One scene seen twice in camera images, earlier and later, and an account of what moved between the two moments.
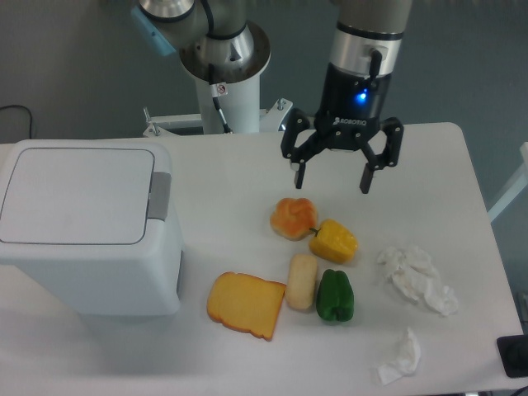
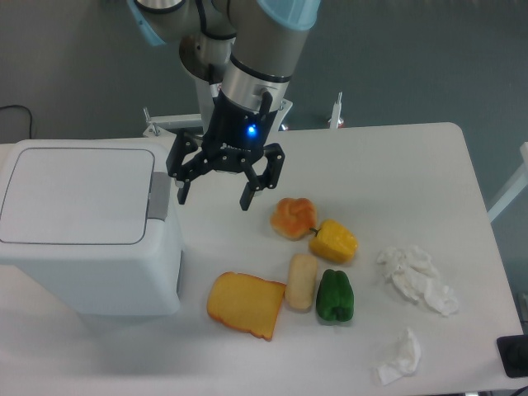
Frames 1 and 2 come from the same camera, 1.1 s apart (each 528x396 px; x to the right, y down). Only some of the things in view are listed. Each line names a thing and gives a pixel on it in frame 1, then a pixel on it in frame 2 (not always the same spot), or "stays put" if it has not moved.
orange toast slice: (246, 303) stays put
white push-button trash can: (89, 219) stays put
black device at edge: (513, 352) stays put
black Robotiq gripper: (352, 105) → (235, 139)
